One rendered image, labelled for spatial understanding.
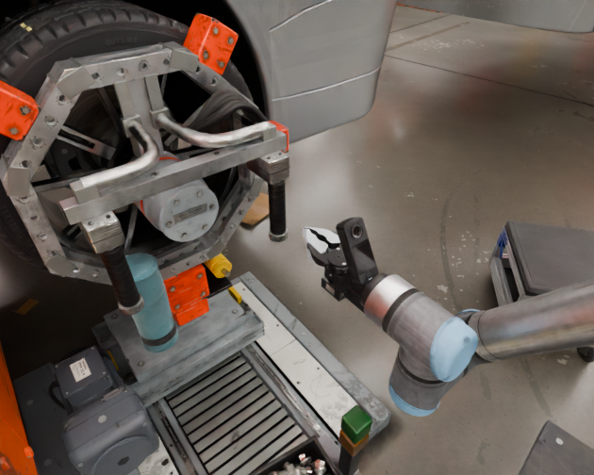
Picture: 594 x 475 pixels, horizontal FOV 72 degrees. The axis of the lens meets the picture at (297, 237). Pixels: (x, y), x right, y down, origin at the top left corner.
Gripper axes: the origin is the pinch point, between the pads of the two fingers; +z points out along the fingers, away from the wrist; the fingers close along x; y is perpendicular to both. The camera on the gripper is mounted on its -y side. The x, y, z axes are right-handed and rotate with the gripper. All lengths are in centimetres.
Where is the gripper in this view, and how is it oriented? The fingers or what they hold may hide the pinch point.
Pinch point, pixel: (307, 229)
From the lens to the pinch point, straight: 82.2
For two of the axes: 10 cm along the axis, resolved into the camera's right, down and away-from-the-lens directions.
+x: 7.9, -3.9, 4.8
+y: 0.0, 7.8, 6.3
